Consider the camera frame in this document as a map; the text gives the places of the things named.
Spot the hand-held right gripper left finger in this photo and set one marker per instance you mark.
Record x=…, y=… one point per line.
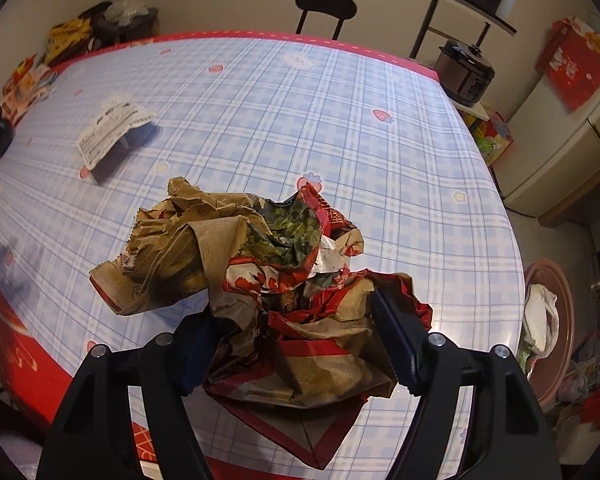
x=197, y=355

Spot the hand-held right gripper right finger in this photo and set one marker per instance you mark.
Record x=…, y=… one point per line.
x=402, y=350

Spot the red printed paper bag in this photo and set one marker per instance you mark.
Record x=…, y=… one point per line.
x=325, y=360

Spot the brown paper bag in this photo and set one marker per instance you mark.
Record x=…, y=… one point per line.
x=170, y=255

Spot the white plastic bag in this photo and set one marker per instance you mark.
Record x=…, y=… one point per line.
x=542, y=315

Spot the brown plastic basin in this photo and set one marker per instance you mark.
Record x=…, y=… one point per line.
x=562, y=310

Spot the colourful snack packets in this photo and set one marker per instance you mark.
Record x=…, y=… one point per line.
x=27, y=85

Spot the white printed receipt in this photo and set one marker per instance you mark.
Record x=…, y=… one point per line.
x=110, y=127

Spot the colourful plastic bags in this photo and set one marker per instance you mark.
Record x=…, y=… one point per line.
x=592, y=375

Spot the yellow printed bag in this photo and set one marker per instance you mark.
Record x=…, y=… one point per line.
x=67, y=40

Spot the colourful printed carton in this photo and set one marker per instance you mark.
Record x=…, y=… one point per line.
x=490, y=135

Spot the dark cloth bag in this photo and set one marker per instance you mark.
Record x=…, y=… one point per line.
x=125, y=32

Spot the cream refrigerator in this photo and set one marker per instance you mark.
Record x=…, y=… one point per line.
x=555, y=160

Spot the white low stand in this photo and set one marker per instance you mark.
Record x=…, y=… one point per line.
x=475, y=109

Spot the table with plaid tablecloth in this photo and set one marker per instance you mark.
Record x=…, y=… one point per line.
x=280, y=110

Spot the dark electric pressure cooker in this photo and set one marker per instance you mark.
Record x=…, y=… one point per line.
x=467, y=72

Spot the metal folding rack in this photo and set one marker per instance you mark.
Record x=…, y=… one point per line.
x=427, y=25

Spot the red gift box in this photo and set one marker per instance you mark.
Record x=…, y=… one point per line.
x=577, y=67

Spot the dark window sill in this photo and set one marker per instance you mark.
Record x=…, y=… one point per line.
x=470, y=10

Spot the black round-backed chair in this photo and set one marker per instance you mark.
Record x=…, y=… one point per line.
x=325, y=2

